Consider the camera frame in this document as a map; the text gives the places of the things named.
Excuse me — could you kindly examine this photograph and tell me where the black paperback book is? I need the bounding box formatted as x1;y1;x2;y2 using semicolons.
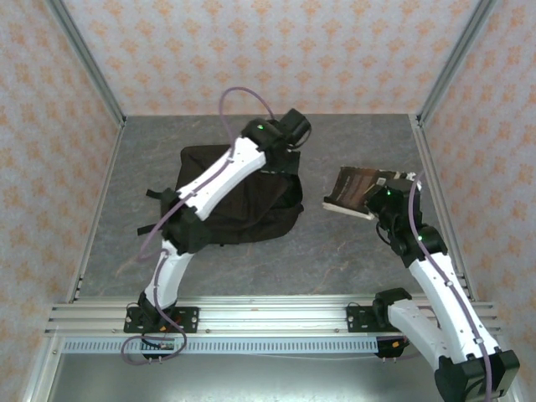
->
322;166;410;221

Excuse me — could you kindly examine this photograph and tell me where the black backpack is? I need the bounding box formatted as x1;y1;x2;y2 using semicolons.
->
137;144;305;248

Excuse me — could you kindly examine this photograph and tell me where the grey metal lower shelf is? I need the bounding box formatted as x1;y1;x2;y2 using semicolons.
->
23;334;524;402

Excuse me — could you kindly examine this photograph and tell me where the aluminium side rail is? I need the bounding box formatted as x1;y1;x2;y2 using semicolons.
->
66;123;125;302
412;115;478;302

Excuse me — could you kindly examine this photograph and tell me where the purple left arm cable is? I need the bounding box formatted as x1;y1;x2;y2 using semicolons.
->
121;86;277;366

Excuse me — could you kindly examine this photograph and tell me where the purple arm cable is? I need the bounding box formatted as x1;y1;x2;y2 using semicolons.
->
121;86;277;366
376;169;495;402

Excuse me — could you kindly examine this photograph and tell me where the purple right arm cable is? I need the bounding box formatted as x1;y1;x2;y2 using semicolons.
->
376;169;495;402

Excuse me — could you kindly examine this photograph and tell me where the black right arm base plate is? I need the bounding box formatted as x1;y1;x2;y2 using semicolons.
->
346;304;389;334

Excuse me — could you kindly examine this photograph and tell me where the black controller bracket with lights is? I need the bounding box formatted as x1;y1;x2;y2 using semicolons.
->
375;332;420;363

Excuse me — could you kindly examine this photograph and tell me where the aluminium mounting rail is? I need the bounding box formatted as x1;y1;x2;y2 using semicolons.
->
44;295;503;336

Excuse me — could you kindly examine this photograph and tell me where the slotted grey cable duct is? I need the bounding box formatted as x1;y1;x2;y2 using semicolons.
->
62;338;380;356

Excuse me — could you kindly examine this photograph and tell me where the aluminium frame post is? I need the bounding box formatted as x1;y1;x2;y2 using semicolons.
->
44;0;126;126
416;0;497;126

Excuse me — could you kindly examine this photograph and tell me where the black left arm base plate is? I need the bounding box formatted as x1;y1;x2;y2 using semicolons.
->
123;307;200;334

